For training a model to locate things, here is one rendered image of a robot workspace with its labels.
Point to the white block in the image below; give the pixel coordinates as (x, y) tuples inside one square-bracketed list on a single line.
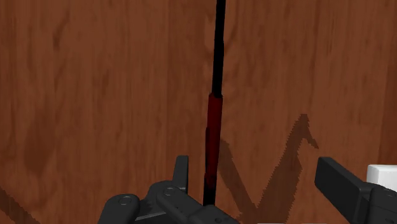
[(383, 175)]

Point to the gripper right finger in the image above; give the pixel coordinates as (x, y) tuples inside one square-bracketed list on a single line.
[(344, 186)]

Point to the black and red pen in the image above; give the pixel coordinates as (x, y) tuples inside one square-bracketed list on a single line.
[(214, 124)]

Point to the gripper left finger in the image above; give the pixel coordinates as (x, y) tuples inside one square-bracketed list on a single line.
[(167, 201)]

